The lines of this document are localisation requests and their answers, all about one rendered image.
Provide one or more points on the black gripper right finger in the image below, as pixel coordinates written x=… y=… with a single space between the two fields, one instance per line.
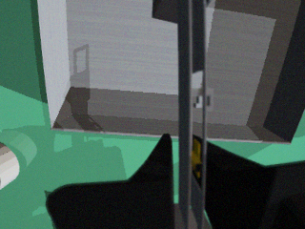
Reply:
x=243 y=194

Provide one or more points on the grey metal roasting tin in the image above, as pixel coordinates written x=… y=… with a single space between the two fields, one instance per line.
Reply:
x=112 y=69

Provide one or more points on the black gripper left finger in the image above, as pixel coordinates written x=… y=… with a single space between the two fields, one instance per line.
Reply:
x=144 y=201

